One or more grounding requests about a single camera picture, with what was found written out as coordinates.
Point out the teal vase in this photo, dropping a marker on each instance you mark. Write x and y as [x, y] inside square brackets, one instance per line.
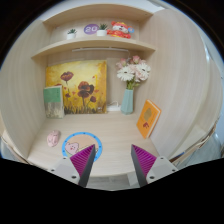
[127, 102]

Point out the white light bar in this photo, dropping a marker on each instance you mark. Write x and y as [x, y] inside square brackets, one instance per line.
[100, 49]

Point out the pink white flower bouquet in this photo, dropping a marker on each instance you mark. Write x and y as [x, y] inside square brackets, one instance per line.
[133, 71]

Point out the wooden shelf board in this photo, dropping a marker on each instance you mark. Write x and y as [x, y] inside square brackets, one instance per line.
[96, 42]

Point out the purple round number sign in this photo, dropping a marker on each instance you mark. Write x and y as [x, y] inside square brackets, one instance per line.
[91, 29]

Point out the small potted plant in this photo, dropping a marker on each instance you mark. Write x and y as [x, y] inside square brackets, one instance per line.
[102, 31]
[71, 34]

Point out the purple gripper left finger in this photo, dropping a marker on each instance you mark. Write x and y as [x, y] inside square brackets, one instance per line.
[76, 168]

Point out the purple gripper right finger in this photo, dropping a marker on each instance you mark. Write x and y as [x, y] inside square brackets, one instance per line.
[148, 167]

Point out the poppy flower painting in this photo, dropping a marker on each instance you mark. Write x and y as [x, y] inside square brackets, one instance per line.
[83, 84]

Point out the right small potted plant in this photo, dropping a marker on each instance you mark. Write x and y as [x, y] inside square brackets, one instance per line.
[102, 31]

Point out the green book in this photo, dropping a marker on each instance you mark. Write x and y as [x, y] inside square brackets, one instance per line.
[53, 102]

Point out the white power adapter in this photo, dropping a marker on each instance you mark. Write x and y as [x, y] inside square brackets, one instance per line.
[113, 106]

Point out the orange book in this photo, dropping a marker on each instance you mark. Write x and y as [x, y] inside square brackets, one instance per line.
[148, 118]

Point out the left small potted plant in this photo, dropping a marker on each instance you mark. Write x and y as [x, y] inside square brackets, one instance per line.
[71, 34]

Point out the pink computer mouse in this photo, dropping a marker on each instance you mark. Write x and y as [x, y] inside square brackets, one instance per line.
[53, 138]

